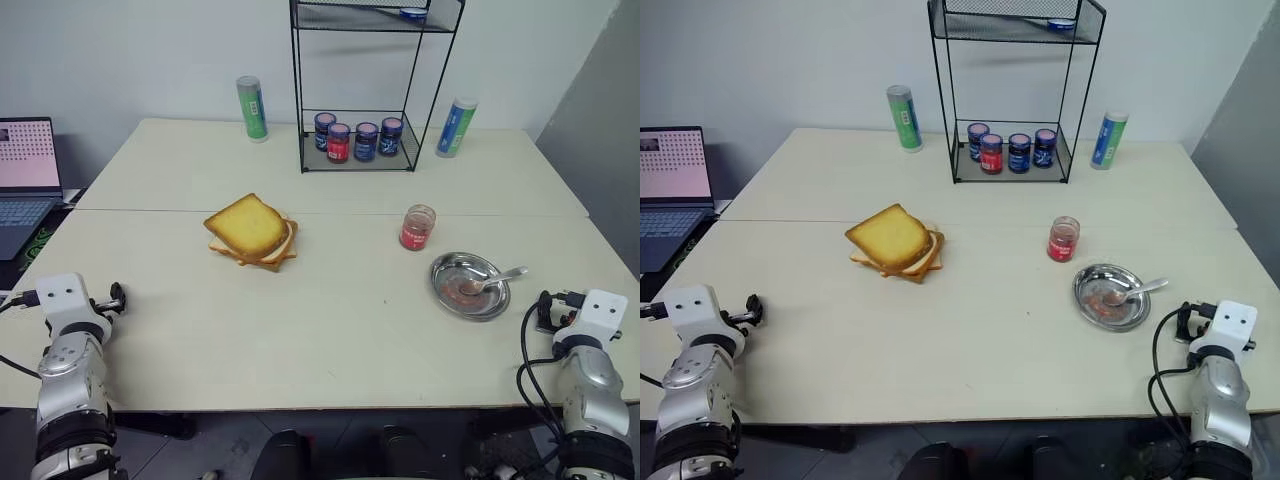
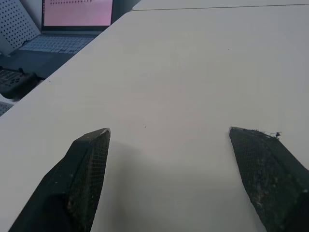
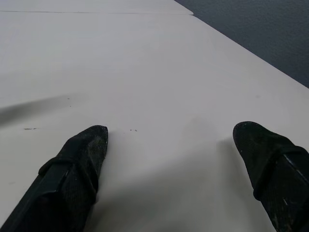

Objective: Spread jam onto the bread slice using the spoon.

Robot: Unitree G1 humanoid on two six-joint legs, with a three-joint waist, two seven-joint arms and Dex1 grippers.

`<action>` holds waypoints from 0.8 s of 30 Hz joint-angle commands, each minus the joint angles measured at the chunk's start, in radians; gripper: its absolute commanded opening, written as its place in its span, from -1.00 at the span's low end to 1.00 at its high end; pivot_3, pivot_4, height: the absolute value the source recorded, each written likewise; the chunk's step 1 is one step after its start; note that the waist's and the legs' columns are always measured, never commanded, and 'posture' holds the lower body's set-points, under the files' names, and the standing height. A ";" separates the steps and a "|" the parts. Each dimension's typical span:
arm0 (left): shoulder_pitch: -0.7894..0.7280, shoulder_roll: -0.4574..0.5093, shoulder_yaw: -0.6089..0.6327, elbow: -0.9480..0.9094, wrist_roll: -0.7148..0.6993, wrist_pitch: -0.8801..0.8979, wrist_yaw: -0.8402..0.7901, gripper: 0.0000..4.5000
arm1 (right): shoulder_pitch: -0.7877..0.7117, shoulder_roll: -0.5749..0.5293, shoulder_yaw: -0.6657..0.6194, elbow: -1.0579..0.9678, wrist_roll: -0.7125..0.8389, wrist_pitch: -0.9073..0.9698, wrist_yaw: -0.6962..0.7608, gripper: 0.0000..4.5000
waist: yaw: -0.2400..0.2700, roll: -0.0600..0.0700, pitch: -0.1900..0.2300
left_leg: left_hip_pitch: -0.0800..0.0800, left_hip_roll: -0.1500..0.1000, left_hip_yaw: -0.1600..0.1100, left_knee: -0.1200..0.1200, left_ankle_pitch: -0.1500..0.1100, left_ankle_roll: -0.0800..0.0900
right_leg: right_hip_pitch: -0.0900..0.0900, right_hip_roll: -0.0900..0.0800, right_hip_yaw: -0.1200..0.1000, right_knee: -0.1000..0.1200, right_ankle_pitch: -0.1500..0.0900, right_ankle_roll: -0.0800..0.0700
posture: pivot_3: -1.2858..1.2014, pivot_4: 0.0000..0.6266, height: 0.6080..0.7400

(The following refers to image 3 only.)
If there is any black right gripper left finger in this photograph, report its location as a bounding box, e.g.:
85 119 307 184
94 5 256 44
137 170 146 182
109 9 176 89
0 125 109 232

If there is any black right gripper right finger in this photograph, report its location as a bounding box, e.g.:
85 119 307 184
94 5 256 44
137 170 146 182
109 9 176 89
232 121 309 232

